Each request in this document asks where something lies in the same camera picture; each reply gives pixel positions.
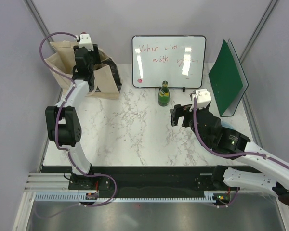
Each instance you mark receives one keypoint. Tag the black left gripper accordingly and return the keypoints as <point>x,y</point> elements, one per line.
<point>95,53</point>

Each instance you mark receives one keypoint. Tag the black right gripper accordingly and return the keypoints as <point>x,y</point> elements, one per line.
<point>179,111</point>

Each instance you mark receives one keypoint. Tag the green Perrier bottle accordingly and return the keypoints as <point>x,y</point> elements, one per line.
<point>164,94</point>

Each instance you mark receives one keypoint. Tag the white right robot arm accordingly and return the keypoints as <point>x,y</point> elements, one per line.
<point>273,173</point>

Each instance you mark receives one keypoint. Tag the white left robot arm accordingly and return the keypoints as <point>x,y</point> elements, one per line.
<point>63,125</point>

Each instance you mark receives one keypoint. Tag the beige canvas tote bag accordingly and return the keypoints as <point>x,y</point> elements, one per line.
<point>107,77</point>

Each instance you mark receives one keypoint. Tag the light blue face mask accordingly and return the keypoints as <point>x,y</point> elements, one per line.
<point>226,125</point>

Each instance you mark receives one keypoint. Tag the green folder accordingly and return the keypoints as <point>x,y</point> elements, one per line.
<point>228,80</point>

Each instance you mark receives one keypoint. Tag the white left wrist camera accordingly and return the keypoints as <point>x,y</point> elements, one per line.
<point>84,41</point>

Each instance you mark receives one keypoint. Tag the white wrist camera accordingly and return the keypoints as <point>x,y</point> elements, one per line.
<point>84,41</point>
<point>200,99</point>

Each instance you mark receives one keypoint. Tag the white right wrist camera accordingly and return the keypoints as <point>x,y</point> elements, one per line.
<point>200,99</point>

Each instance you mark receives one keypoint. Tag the small whiteboard black frame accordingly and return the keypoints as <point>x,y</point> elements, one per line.
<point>179,60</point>

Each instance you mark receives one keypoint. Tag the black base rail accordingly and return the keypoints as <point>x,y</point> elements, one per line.
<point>149,181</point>

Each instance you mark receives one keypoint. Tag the white slotted cable duct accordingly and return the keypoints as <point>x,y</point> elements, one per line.
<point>204,197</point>

